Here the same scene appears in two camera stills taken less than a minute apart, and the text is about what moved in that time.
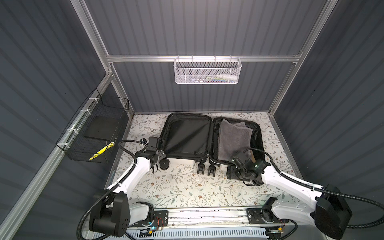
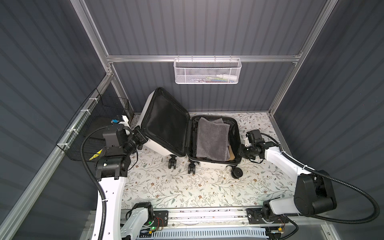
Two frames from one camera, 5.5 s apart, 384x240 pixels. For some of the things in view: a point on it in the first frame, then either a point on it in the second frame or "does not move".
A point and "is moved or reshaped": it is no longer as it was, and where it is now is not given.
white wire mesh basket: x=207 y=70 does not move
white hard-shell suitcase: x=194 y=137 is moved or reshaped
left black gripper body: x=160 y=155 to x=137 y=139
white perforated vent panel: x=192 y=234 does not move
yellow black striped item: x=109 y=145 does not move
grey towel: x=234 y=138 to x=212 y=139
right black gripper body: x=234 y=172 to x=246 y=151
